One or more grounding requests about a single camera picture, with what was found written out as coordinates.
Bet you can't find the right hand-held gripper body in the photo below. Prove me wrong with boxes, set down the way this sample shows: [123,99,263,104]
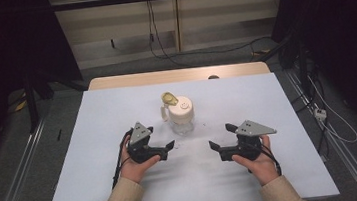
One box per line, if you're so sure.
[215,116,281,164]

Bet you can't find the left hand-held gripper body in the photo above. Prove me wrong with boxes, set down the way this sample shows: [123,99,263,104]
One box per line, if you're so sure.
[123,118,170,166]

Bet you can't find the glass jar with cream lid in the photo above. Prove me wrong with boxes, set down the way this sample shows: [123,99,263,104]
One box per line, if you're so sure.
[165,94,198,138]

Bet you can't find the person's left hand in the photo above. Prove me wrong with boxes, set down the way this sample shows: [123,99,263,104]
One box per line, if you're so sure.
[117,141,165,187]

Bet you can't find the person's right hand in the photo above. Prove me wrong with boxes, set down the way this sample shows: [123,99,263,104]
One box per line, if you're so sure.
[230,133,283,190]

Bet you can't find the white table cover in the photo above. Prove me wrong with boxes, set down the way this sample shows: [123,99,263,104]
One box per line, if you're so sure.
[32,65,342,201]

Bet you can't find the wooden table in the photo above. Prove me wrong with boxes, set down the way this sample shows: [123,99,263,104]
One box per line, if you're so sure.
[86,59,271,93]

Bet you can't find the white power strip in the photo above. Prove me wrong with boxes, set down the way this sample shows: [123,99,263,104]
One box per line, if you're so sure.
[313,107,328,121]

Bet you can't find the black metal stand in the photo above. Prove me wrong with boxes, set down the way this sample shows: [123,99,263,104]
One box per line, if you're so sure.
[21,64,94,134]
[254,30,316,107]

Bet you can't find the black curtain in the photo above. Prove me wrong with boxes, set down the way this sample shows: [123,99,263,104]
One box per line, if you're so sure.
[268,0,357,164]
[0,0,93,174]

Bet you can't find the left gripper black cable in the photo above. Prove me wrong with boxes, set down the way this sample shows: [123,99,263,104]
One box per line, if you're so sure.
[105,128,140,191]

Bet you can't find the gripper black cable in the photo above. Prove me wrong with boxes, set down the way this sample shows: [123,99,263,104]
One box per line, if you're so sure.
[244,136,284,181]
[105,128,140,191]

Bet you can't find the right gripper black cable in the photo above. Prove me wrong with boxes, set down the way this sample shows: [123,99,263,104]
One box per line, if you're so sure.
[244,136,284,181]

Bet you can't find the black wall cable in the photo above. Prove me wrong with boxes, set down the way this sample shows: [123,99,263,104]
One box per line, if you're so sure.
[146,0,196,73]
[143,0,275,63]

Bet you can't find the white floor cable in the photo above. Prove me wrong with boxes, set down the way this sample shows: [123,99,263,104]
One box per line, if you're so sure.
[307,71,357,148]

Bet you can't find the beige vertical wall trim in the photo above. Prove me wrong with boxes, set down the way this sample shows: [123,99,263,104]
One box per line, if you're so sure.
[170,0,185,53]

